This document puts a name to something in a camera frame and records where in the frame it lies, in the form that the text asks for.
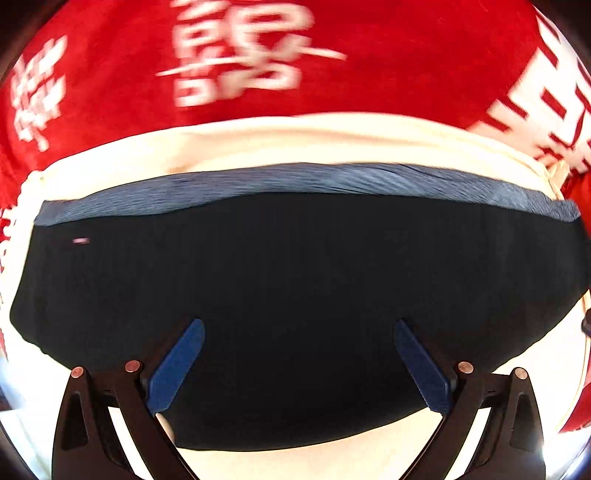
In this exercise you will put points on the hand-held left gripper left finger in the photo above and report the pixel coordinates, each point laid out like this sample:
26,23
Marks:
178,364

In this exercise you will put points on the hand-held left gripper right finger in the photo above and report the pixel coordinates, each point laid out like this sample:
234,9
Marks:
422,364

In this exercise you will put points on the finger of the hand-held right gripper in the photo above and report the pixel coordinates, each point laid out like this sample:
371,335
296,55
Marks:
587,323

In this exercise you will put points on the black pants with blue waistband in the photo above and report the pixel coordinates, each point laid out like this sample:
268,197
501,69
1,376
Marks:
286,286

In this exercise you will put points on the cream blanket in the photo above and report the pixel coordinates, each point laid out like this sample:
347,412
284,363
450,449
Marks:
258,143

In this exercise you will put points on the red blanket with white print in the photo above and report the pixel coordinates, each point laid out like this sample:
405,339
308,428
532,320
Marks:
378,60

